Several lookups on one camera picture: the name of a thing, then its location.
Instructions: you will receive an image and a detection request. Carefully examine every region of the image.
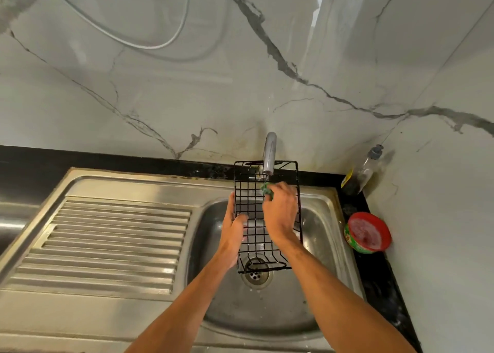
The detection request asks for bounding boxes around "person's right hand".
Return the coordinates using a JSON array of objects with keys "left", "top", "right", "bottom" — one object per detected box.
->
[{"left": 262, "top": 182, "right": 299, "bottom": 245}]

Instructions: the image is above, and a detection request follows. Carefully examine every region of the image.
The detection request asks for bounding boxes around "person's left hand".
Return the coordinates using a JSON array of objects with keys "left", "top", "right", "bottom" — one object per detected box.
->
[{"left": 218, "top": 192, "right": 249, "bottom": 255}]

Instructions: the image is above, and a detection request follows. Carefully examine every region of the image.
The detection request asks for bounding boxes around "black wire rack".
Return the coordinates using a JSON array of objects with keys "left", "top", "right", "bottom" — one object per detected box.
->
[{"left": 233, "top": 161, "right": 303, "bottom": 275}]

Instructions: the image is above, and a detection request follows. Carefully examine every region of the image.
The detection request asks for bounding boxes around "person's left forearm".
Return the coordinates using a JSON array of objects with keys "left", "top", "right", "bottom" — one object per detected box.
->
[{"left": 124, "top": 248, "right": 238, "bottom": 353}]

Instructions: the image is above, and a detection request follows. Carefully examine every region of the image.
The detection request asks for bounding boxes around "person's right forearm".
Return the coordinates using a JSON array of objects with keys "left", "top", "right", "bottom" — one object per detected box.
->
[{"left": 274, "top": 234, "right": 417, "bottom": 353}]

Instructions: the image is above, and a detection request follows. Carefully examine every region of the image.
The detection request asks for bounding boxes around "chrome faucet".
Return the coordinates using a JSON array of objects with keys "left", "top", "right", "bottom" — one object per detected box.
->
[{"left": 262, "top": 132, "right": 278, "bottom": 176}]

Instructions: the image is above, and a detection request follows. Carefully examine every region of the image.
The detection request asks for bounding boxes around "sink drain strainer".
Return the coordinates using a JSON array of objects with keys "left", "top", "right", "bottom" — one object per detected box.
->
[{"left": 242, "top": 258, "right": 274, "bottom": 290}]

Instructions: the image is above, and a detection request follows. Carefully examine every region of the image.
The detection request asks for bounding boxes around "clear dish soap bottle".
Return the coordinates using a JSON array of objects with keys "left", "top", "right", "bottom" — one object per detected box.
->
[{"left": 341, "top": 144, "right": 384, "bottom": 196}]

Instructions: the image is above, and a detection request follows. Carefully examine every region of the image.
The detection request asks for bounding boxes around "stainless steel sink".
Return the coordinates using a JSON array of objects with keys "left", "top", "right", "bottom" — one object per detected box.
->
[{"left": 0, "top": 167, "right": 366, "bottom": 353}]

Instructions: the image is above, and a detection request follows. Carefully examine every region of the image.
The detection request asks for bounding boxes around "red and green soap tub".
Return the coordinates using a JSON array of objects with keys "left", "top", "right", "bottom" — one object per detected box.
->
[{"left": 344, "top": 212, "right": 392, "bottom": 255}]

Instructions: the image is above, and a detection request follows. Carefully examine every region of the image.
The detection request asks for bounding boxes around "white cable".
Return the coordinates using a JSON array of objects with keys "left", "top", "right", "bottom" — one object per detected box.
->
[{"left": 40, "top": 0, "right": 192, "bottom": 50}]

